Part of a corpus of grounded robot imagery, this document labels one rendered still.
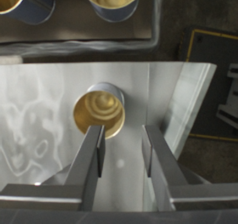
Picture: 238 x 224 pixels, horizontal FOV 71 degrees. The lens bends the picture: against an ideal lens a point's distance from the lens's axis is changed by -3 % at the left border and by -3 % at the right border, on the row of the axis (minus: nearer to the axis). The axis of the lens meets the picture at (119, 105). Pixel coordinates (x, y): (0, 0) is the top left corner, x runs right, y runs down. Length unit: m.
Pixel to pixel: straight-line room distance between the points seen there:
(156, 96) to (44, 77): 0.20
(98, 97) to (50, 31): 0.13
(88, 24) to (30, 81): 0.14
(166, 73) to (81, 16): 0.16
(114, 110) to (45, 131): 0.14
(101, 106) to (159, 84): 0.11
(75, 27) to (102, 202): 0.34
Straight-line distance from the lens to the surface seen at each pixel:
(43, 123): 0.34
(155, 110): 0.31
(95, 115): 0.31
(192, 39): 1.13
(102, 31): 0.27
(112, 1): 0.28
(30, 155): 0.38
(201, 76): 0.24
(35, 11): 0.26
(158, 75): 0.30
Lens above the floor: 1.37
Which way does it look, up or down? 75 degrees down
